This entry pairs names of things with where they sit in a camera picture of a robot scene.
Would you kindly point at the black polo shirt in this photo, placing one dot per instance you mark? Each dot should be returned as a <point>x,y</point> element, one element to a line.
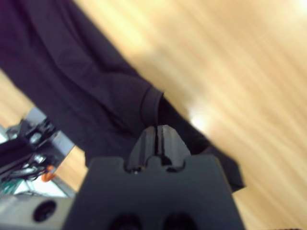
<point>72,72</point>

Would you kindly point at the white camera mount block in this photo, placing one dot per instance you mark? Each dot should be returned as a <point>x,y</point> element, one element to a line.
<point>43,143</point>

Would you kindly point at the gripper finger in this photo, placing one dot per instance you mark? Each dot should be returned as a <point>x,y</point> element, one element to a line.
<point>171,148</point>
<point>142,148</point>

